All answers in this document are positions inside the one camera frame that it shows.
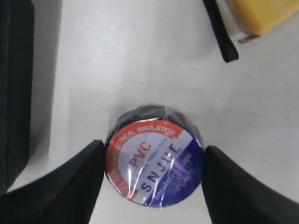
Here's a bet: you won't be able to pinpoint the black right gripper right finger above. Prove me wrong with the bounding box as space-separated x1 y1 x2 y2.
202 146 299 224

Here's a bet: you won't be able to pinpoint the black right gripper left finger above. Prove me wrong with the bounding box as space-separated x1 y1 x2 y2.
0 140 104 224

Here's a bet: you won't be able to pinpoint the PVC insulation tape roll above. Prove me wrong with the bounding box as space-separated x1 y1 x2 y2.
105 105 204 208

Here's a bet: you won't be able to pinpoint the yellow measuring tape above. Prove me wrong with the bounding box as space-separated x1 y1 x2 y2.
214 0 299 44

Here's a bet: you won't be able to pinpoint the black plastic tool case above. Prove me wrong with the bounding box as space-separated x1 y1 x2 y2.
0 0 35 194

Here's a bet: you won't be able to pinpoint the orange black handled pliers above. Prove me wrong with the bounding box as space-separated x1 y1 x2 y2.
203 0 239 63

